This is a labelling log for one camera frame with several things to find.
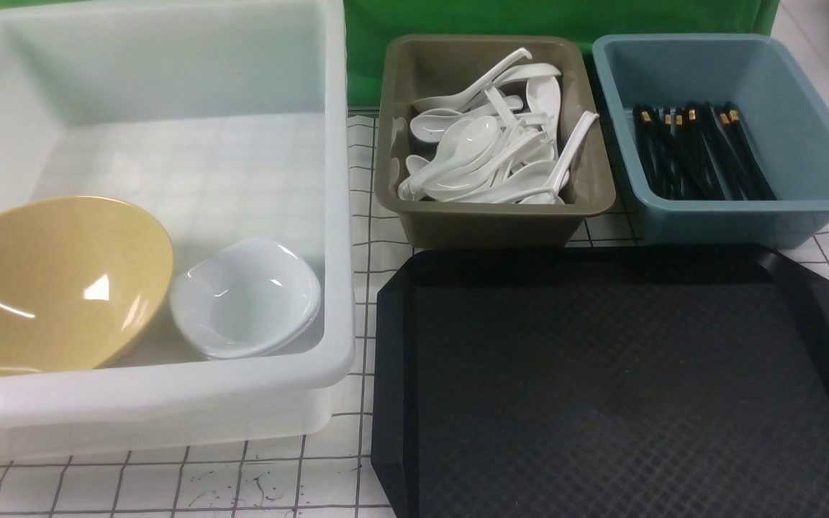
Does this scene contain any white ceramic soup spoon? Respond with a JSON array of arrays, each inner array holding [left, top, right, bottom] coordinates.
[[397, 116, 500, 201]]

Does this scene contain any white square dish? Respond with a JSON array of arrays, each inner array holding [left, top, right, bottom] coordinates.
[[168, 238, 322, 360], [182, 287, 320, 360]]

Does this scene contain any black chopstick gold band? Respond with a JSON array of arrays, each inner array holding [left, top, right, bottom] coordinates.
[[685, 103, 725, 201], [634, 105, 674, 199]]

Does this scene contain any yellow noodle bowl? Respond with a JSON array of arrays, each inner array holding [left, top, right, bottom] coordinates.
[[0, 196, 174, 376]]

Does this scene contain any white spoon left bowl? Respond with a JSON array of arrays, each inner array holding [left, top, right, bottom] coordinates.
[[410, 108, 463, 144]]

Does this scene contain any white spoon right leaning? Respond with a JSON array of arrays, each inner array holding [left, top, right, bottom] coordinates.
[[519, 111, 599, 204]]

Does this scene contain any white spoon upper right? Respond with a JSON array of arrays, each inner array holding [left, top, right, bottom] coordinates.
[[525, 76, 562, 118]]

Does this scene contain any large white plastic tub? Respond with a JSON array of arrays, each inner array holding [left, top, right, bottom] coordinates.
[[0, 0, 356, 465]]

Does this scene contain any green backdrop cloth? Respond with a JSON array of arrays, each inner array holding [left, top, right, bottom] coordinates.
[[0, 1, 774, 125]]

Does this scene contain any black serving tray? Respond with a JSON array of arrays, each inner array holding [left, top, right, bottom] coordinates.
[[371, 245, 829, 517]]

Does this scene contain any black chopstick far right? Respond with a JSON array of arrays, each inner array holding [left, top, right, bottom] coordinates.
[[723, 101, 779, 201]]

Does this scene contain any blue chopstick bin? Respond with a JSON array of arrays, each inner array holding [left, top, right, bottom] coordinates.
[[592, 33, 829, 249]]

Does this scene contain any white spoon top long handle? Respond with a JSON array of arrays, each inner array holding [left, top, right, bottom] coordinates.
[[412, 48, 533, 112]]

